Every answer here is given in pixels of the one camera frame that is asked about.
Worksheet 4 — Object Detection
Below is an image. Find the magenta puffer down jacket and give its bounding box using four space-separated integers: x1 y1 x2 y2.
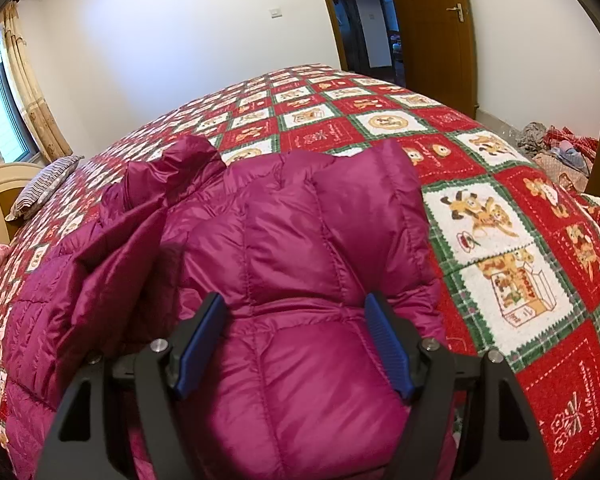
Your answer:
3 136 445 479

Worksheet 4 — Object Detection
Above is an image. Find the pile of clothes on floor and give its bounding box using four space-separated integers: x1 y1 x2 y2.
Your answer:
498 122 600 193

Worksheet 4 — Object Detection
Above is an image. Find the red Christmas patchwork bedspread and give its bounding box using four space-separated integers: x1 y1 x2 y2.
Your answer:
0 65 600 479

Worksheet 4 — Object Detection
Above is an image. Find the striped grey pillow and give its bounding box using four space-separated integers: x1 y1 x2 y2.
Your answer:
5 155 82 222

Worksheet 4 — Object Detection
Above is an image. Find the beige patterned curtain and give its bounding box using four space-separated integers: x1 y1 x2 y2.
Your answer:
0 0 73 162

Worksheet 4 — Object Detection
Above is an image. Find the brown wooden door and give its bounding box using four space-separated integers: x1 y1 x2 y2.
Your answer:
393 0 478 118

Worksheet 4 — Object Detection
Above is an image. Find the metal door handle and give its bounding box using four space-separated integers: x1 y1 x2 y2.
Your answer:
446 2 465 23

